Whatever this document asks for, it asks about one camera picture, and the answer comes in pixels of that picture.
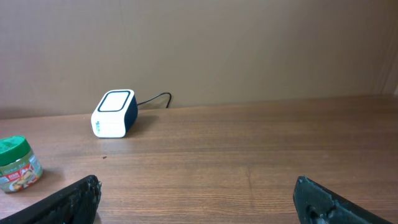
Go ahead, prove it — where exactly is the white barcode scanner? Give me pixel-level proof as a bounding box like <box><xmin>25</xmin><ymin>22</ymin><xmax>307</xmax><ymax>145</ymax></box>
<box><xmin>91</xmin><ymin>89</ymin><xmax>138</xmax><ymax>138</ymax></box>

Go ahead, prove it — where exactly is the black scanner cable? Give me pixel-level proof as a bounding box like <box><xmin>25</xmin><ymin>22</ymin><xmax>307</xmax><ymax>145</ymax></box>
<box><xmin>137</xmin><ymin>91</ymin><xmax>172</xmax><ymax>109</ymax></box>

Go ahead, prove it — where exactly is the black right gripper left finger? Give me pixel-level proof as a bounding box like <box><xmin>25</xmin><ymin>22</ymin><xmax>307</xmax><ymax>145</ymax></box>
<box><xmin>1</xmin><ymin>175</ymin><xmax>101</xmax><ymax>224</ymax></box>

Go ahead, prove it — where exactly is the green lid jar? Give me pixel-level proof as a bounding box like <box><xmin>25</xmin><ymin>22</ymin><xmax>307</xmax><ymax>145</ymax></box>
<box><xmin>1</xmin><ymin>136</ymin><xmax>43</xmax><ymax>194</ymax></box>

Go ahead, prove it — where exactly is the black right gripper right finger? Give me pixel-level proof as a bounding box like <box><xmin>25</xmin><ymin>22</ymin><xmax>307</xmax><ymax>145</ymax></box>
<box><xmin>293</xmin><ymin>176</ymin><xmax>391</xmax><ymax>224</ymax></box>

